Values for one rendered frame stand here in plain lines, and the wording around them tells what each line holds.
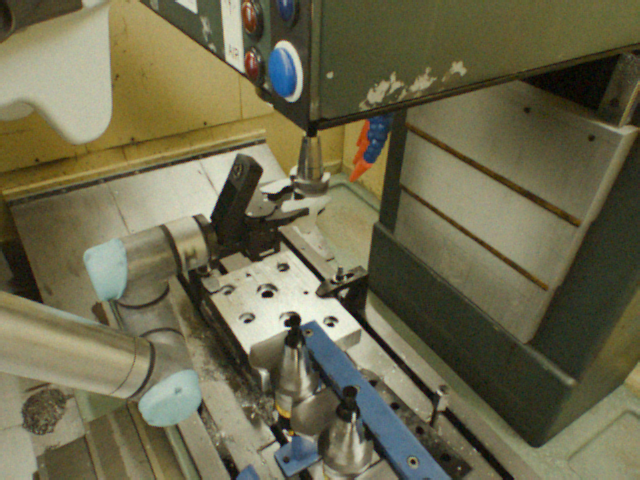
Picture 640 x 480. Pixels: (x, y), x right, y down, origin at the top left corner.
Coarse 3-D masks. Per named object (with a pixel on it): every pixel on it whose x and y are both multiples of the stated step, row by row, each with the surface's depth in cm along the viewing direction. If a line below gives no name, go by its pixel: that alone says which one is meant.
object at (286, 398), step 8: (272, 368) 63; (272, 376) 62; (312, 376) 62; (272, 384) 62; (312, 384) 61; (280, 392) 60; (288, 392) 60; (296, 392) 60; (304, 392) 60; (312, 392) 61; (280, 400) 61; (288, 400) 60; (296, 400) 60; (304, 400) 61
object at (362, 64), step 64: (320, 0) 27; (384, 0) 29; (448, 0) 31; (512, 0) 34; (576, 0) 38; (320, 64) 29; (384, 64) 31; (448, 64) 34; (512, 64) 38; (320, 128) 32
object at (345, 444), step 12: (336, 420) 51; (348, 420) 50; (360, 420) 51; (336, 432) 52; (348, 432) 51; (360, 432) 52; (336, 444) 52; (348, 444) 52; (360, 444) 53; (336, 456) 53; (348, 456) 53; (360, 456) 54
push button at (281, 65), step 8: (280, 48) 30; (272, 56) 31; (280, 56) 30; (288, 56) 30; (272, 64) 31; (280, 64) 30; (288, 64) 30; (272, 72) 31; (280, 72) 30; (288, 72) 30; (296, 72) 30; (272, 80) 32; (280, 80) 31; (288, 80) 30; (296, 80) 30; (280, 88) 31; (288, 88) 31; (288, 96) 31
